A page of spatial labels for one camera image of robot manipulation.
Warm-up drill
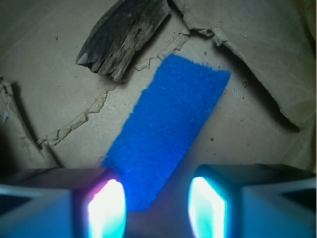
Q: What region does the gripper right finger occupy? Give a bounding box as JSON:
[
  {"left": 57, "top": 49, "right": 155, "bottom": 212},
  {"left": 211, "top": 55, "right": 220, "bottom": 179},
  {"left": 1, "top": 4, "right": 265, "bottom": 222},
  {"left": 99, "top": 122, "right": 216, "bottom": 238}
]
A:
[{"left": 187, "top": 164, "right": 317, "bottom": 238}]

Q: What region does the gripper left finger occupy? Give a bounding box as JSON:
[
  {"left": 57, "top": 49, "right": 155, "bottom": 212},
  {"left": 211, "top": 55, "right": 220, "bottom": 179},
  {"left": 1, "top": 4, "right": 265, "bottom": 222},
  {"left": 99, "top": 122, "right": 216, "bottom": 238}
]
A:
[{"left": 0, "top": 168, "right": 127, "bottom": 238}]

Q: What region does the blue rectangular sponge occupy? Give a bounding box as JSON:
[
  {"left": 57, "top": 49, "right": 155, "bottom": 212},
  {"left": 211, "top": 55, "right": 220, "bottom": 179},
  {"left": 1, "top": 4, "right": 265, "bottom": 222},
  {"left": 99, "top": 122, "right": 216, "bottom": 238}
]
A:
[{"left": 102, "top": 55, "right": 230, "bottom": 212}]

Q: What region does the brown paper-lined box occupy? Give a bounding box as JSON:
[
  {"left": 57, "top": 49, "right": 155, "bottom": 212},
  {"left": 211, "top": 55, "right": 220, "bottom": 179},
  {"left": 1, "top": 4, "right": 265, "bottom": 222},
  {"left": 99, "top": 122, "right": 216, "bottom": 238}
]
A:
[{"left": 0, "top": 0, "right": 317, "bottom": 174}]

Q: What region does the dark weathered wood piece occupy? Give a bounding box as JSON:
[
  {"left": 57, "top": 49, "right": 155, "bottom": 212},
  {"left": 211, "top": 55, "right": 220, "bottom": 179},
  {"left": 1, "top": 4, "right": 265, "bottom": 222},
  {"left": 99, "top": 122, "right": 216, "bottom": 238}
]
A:
[{"left": 76, "top": 0, "right": 170, "bottom": 82}]

